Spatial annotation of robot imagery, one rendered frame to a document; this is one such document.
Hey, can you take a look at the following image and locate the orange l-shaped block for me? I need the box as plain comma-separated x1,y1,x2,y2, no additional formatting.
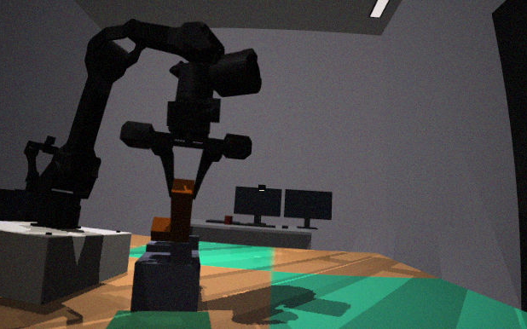
151,178,194,243

